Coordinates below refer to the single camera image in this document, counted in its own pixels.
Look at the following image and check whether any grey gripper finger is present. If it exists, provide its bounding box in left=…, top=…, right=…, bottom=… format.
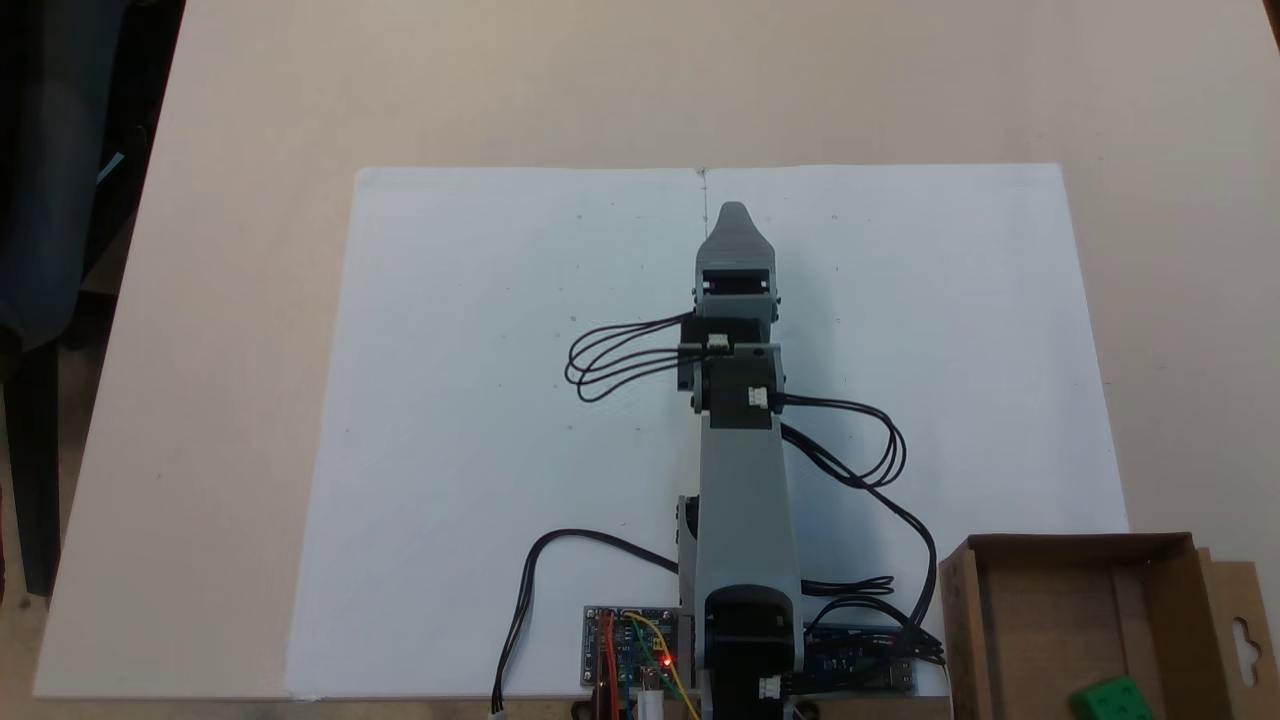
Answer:
left=712, top=201, right=764, bottom=247

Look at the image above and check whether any green die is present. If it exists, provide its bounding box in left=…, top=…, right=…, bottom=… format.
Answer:
left=1067, top=676, right=1152, bottom=720

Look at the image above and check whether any white paper sheet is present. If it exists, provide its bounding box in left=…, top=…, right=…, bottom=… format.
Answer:
left=700, top=163, right=1131, bottom=697
left=285, top=166, right=711, bottom=699

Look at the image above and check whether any brown cardboard box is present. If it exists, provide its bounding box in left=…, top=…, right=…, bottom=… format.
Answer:
left=938, top=533, right=1280, bottom=720

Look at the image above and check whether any dark chair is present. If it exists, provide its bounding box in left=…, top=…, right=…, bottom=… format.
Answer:
left=0, top=0, right=187, bottom=601

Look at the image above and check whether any black gripper motor cable loop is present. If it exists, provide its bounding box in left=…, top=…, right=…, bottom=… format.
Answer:
left=564, top=314, right=702, bottom=404

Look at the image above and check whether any black arm motor cable bundle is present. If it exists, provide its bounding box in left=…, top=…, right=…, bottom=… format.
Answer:
left=775, top=394, right=947, bottom=667

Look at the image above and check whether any circuit board with coloured wires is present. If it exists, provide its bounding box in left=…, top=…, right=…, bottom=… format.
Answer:
left=583, top=605, right=682, bottom=691

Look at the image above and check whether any red wire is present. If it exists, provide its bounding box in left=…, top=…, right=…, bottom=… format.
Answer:
left=598, top=612, right=623, bottom=720

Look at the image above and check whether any black power cable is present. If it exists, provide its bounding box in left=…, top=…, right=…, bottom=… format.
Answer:
left=489, top=529, right=682, bottom=717

